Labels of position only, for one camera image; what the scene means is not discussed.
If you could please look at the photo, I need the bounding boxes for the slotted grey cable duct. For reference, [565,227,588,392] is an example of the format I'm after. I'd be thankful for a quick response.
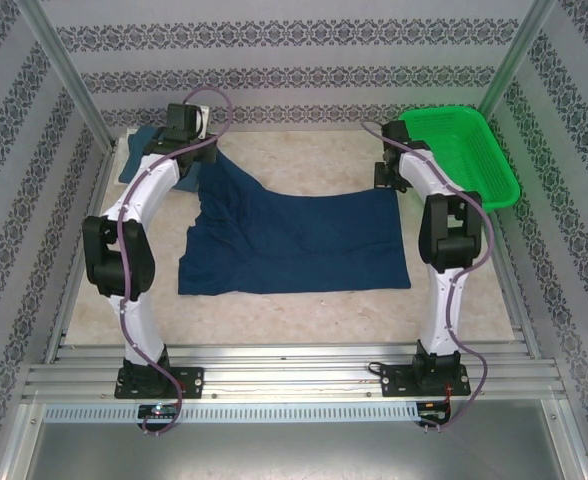
[43,401,421,424]

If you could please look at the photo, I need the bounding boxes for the aluminium side rail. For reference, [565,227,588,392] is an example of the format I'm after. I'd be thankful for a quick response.
[482,213,541,357]
[43,141,121,364]

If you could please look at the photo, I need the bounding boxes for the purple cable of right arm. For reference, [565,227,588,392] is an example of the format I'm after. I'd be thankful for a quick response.
[360,118,496,434]

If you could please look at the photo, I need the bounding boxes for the navy blue printed t-shirt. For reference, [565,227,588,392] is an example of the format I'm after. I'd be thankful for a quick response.
[177,147,413,297]

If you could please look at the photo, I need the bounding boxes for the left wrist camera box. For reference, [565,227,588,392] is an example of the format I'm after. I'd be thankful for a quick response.
[195,103,211,143]

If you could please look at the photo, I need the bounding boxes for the aluminium frame post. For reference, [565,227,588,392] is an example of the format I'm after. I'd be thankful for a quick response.
[21,0,118,151]
[476,0,560,117]

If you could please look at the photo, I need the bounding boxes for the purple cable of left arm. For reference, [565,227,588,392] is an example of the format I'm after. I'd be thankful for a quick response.
[115,85,236,437]

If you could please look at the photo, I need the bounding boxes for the green plastic basket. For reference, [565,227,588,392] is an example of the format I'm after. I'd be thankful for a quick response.
[397,105,521,211]

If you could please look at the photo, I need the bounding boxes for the teal folded t-shirt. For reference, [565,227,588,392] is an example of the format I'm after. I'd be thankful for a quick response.
[118,124,201,195]

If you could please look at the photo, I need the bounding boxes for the small circuit board orange label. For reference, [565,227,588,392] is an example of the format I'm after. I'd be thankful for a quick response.
[417,399,452,421]

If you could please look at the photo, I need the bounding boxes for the small circuit board green light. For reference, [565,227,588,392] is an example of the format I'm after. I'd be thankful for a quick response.
[137,403,179,420]

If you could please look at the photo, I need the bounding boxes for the black base plate of left arm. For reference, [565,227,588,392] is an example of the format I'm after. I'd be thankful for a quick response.
[114,366,206,400]

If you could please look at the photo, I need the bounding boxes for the aluminium rail frame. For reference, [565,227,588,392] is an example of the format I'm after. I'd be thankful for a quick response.
[21,341,569,402]

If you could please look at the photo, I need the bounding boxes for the black base plate of right arm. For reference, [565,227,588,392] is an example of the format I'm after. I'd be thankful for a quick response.
[380,363,472,399]

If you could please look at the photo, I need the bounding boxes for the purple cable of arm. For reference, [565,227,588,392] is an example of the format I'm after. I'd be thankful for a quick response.
[115,85,236,437]
[360,118,496,434]

